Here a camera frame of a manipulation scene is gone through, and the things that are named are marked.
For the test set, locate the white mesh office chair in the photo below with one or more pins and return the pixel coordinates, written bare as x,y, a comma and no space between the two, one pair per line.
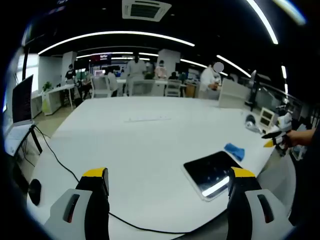
143,87
173,88
101,87

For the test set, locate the grey headphones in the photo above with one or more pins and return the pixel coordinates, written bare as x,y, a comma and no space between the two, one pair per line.
251,123

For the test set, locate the monitor on tripod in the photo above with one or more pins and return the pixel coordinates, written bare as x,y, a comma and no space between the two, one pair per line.
22,102

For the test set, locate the person's dark clothing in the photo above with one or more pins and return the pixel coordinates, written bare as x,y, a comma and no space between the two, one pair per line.
306,185

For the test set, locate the long straight ceiling light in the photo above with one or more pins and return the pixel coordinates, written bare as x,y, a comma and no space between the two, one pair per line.
263,20

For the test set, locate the small white drawer box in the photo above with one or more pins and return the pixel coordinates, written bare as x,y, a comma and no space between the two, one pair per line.
267,117

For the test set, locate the black laptop stand legs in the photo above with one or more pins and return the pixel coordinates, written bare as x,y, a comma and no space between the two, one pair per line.
36,141

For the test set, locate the red wall screen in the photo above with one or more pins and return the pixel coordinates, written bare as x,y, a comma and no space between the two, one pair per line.
100,58

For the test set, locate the long curved ceiling light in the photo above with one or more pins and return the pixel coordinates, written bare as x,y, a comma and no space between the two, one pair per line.
115,33

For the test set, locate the ceiling air conditioner vent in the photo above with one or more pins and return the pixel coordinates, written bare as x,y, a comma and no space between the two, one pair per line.
146,10

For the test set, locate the small black round object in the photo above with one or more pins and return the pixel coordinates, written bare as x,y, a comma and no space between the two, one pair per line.
35,191

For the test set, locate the person's right hand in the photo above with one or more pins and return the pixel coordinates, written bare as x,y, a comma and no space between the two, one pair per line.
298,138

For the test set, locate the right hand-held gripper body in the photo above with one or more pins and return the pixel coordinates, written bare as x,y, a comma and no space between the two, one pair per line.
285,122

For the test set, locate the white upright box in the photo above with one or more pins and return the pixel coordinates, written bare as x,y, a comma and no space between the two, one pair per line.
233,93

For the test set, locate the potted green plant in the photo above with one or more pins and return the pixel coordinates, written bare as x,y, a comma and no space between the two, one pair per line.
47,86

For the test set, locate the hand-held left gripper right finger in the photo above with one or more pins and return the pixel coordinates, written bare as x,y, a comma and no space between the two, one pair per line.
241,212

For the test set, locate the blue cleaning cloth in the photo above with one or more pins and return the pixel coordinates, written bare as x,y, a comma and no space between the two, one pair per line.
235,150

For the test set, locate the short ceiling light strip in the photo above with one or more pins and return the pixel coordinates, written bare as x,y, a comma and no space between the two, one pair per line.
232,65

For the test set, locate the white side desk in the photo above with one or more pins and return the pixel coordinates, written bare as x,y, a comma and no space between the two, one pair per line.
57,96

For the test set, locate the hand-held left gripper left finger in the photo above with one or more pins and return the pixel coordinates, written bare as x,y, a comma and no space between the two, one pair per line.
95,212

